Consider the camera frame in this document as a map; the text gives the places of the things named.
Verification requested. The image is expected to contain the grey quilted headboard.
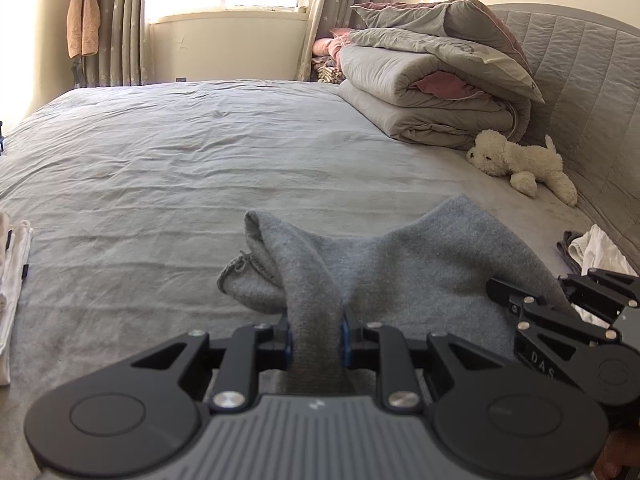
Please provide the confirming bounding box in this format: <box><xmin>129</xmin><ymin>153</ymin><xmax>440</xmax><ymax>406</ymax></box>
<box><xmin>491</xmin><ymin>3</ymin><xmax>639</xmax><ymax>266</ymax></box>

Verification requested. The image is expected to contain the grey bed sheet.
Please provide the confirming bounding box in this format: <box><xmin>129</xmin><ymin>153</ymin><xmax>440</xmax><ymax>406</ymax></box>
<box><xmin>1</xmin><ymin>81</ymin><xmax>592</xmax><ymax>479</ymax></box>

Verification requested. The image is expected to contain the folded grey duvet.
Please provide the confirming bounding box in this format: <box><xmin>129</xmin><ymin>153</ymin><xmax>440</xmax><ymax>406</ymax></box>
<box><xmin>337</xmin><ymin>0</ymin><xmax>544</xmax><ymax>150</ymax></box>

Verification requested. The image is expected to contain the pink crumpled clothes pile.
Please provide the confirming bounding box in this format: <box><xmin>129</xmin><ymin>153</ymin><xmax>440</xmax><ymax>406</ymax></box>
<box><xmin>311</xmin><ymin>27</ymin><xmax>352</xmax><ymax>84</ymax></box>

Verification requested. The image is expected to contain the grey patterned left curtain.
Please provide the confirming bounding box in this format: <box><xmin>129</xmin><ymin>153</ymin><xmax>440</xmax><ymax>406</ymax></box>
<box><xmin>71</xmin><ymin>0</ymin><xmax>152</xmax><ymax>88</ymax></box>

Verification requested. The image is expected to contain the white plush toy dog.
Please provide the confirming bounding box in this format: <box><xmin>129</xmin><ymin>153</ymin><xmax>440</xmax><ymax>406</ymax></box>
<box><xmin>466</xmin><ymin>129</ymin><xmax>578</xmax><ymax>207</ymax></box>

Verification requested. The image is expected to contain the operator hand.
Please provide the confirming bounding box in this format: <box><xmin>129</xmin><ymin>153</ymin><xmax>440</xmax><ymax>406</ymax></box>
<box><xmin>592</xmin><ymin>431</ymin><xmax>639</xmax><ymax>480</ymax></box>

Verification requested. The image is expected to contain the white crumpled garment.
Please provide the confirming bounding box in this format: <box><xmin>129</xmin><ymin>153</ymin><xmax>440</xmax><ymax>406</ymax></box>
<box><xmin>569</xmin><ymin>223</ymin><xmax>639</xmax><ymax>328</ymax></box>

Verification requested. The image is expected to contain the hanging peach quilted jacket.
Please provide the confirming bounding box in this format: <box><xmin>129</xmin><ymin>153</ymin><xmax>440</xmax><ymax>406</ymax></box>
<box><xmin>66</xmin><ymin>0</ymin><xmax>101</xmax><ymax>58</ymax></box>

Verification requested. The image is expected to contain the folded beige clothes stack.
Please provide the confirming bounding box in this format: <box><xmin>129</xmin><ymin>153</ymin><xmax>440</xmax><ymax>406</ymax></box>
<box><xmin>0</xmin><ymin>212</ymin><xmax>34</xmax><ymax>387</ymax></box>

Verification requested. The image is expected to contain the grey knit sweater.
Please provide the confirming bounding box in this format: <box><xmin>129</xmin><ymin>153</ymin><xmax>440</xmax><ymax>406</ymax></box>
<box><xmin>218</xmin><ymin>197</ymin><xmax>578</xmax><ymax>394</ymax></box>

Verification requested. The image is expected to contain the dark grey garment under white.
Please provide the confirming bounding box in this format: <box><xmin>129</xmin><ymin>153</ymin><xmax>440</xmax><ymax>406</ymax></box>
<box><xmin>556</xmin><ymin>231</ymin><xmax>582</xmax><ymax>275</ymax></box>

